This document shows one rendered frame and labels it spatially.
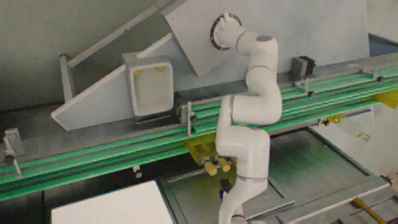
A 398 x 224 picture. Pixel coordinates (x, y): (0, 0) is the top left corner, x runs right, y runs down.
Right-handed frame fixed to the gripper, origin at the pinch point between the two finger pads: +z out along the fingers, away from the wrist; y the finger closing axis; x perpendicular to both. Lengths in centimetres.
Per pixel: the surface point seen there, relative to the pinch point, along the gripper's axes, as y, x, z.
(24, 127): -16, 94, 73
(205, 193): -12.6, 4.6, 10.5
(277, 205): -11.7, -22.2, -0.1
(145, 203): -12.5, 29.1, 8.2
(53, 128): -15, 79, 70
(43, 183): -4, 66, 15
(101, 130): 6, 46, 34
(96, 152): 4, 47, 22
